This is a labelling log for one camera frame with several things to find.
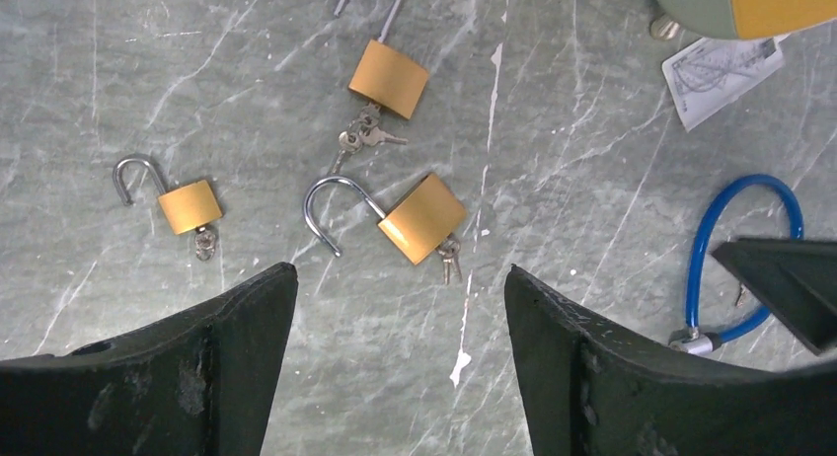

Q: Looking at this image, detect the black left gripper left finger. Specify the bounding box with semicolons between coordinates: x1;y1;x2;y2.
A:
1;263;298;455

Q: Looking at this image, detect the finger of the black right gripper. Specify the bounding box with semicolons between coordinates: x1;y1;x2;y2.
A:
712;238;836;355

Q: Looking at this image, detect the round cream drawer cabinet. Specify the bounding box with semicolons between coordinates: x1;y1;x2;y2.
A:
655;0;836;39

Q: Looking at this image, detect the medium brass padlock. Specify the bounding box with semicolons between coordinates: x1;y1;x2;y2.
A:
302;172;467;265

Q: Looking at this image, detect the plastic card packet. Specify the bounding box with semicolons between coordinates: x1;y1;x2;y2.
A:
661;38;785;131

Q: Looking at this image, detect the light metal key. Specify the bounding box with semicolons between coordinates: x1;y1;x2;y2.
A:
360;126;409;146

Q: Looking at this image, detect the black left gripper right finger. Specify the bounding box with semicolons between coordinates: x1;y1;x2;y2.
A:
504;266;836;455

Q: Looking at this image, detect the long shackle brass padlock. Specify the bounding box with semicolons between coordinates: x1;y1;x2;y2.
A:
347;0;429;119

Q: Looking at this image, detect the dark metal key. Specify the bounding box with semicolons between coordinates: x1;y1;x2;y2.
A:
329;102;380;175

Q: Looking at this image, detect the blue cable lock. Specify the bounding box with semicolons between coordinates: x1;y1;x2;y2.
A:
667;173;805;357

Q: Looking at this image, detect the small brass padlock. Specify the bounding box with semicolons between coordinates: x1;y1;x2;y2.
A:
112;153;223;262

